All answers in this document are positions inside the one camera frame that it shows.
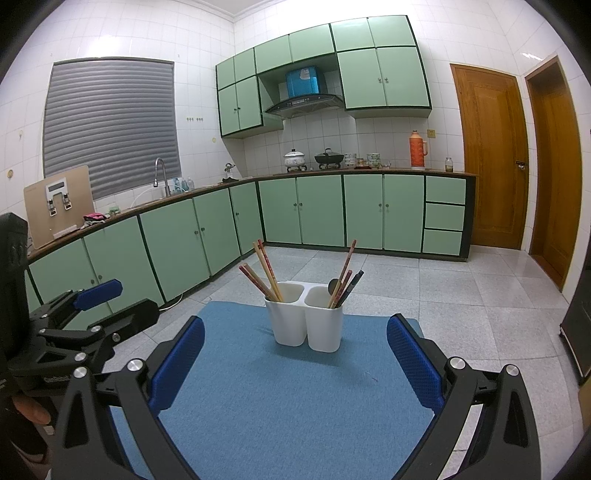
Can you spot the green base cabinets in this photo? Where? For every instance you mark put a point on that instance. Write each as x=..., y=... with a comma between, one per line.
x=318, y=212

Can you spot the white clip device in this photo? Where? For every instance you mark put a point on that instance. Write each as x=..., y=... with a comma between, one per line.
x=57, y=194

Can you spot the patterned ceramic cups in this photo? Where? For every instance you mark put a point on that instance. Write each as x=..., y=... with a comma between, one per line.
x=373, y=161

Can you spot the person's left hand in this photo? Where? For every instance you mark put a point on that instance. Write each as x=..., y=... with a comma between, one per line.
x=32, y=410

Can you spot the blue hood chimney cover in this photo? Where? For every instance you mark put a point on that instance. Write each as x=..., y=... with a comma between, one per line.
x=302, y=83

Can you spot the gas stove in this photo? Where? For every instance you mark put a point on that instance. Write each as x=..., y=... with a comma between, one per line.
x=295, y=169

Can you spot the white two-compartment utensil holder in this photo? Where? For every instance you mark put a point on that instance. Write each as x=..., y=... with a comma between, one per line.
x=291, y=323

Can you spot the brown board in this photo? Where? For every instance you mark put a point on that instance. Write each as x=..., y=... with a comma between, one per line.
x=78, y=198

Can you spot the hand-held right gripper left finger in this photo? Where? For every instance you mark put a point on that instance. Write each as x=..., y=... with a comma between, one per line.
x=178, y=364

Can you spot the blue label plastic bottle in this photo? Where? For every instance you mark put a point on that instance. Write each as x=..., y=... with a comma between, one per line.
x=179, y=186

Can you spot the black glass-front cabinet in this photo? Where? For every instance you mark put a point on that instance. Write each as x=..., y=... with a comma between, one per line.
x=577, y=332

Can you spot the red thermos flask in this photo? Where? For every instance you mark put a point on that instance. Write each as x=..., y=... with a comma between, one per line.
x=418, y=152

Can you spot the grey window blind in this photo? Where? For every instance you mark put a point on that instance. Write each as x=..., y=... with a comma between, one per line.
x=111, y=129

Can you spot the stack of bowls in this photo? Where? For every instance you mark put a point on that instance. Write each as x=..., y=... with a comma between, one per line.
x=350, y=161

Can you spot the black range hood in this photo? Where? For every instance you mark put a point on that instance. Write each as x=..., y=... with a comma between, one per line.
x=304, y=106

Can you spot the wooden chopstick red patterned end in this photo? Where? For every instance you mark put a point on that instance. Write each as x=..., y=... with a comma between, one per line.
x=256, y=279
x=261, y=278

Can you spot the blue table mat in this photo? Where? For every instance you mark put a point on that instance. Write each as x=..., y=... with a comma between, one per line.
x=277, y=406

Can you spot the black wok with lid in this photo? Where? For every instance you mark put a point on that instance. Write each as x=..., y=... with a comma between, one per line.
x=329, y=159

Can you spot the green four-door wall cabinet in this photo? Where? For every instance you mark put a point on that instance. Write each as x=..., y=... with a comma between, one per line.
x=240, y=106
x=383, y=78

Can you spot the plain wooden chopstick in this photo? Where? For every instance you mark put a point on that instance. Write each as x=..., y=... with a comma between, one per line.
x=265, y=267
x=270, y=267

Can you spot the metal kitchen faucet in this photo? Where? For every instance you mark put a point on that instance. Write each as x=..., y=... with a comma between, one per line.
x=166, y=184

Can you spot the white cooking pot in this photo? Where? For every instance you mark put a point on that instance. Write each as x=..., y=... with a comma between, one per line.
x=295, y=160

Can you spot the green two-door wall cabinet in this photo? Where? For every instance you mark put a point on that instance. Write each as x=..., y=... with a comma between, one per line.
x=295, y=48

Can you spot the glass jar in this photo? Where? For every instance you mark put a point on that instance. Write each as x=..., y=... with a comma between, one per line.
x=449, y=165

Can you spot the plain wooden door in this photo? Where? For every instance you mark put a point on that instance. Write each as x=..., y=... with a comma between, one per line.
x=554, y=184

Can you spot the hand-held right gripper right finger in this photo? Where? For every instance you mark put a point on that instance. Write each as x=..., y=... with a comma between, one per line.
x=415, y=364

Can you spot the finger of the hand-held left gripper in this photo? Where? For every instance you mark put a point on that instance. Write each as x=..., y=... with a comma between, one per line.
x=99, y=293
x=134, y=316

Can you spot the pink cloth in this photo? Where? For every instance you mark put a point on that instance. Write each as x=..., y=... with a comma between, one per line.
x=94, y=217

